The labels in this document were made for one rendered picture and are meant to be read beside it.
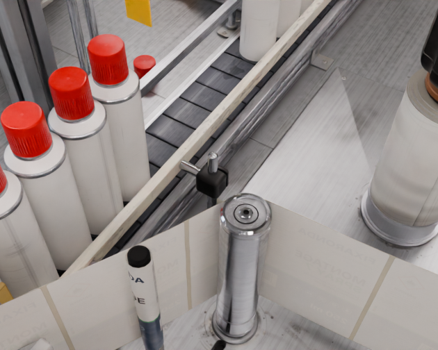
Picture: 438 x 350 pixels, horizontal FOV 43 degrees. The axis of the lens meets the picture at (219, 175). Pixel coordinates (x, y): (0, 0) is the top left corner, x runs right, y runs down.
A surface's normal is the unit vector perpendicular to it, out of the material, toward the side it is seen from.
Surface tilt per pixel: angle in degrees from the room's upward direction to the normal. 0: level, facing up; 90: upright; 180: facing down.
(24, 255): 90
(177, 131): 0
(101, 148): 90
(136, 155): 90
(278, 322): 0
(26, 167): 42
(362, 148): 0
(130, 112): 90
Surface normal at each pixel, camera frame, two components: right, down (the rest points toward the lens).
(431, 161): -0.40, 0.72
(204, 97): 0.02, -0.63
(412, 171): -0.62, 0.57
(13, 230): 0.73, 0.55
